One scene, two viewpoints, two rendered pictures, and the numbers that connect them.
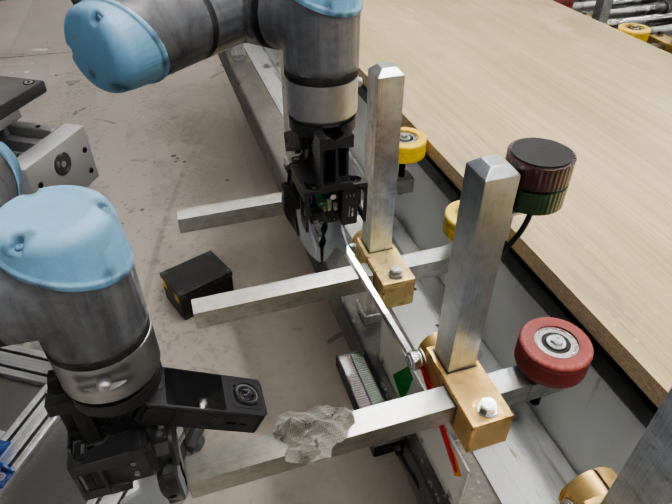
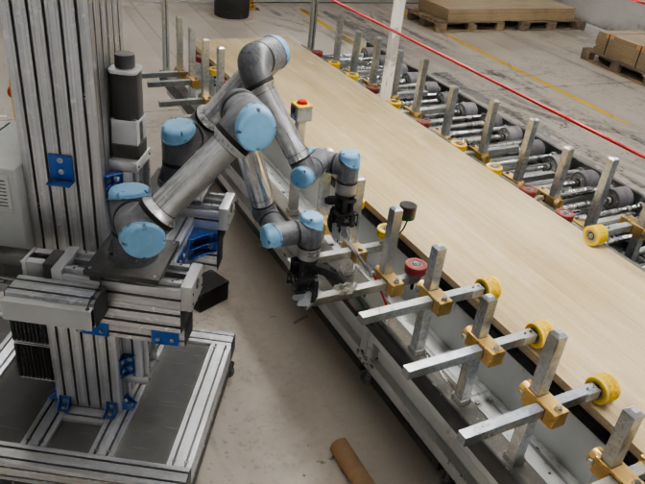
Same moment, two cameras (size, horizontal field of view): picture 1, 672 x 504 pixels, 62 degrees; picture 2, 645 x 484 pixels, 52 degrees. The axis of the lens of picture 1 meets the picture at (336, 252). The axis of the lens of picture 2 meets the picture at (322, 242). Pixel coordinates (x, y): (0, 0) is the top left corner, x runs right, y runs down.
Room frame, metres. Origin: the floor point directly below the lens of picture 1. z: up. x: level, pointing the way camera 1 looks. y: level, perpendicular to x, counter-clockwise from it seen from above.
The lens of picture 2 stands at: (-1.46, 0.52, 2.16)
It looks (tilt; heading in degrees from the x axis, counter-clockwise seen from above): 31 degrees down; 348
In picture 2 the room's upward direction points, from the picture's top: 7 degrees clockwise
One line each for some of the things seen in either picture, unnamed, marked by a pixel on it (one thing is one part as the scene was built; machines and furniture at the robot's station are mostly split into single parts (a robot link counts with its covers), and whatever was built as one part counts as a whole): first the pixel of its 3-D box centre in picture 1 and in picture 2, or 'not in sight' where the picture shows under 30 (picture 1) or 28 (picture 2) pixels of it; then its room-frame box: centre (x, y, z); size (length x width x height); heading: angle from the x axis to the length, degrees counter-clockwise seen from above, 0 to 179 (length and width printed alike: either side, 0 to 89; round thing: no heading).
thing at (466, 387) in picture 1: (462, 385); (388, 279); (0.41, -0.15, 0.85); 0.14 x 0.06 x 0.05; 18
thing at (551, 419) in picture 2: not in sight; (541, 402); (-0.31, -0.38, 0.95); 0.14 x 0.06 x 0.05; 18
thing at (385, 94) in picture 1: (377, 225); (351, 232); (0.67, -0.06, 0.89); 0.04 x 0.04 x 0.48; 18
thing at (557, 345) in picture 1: (545, 371); (414, 276); (0.42, -0.25, 0.85); 0.08 x 0.08 x 0.11
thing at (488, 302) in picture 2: not in sight; (471, 359); (-0.05, -0.29, 0.87); 0.04 x 0.04 x 0.48; 18
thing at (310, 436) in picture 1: (315, 426); (346, 286); (0.33, 0.02, 0.87); 0.09 x 0.07 x 0.02; 108
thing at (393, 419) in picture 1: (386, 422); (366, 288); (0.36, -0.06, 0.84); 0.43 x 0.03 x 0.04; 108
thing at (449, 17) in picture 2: not in sight; (498, 8); (8.33, -3.94, 0.23); 2.41 x 0.77 x 0.17; 107
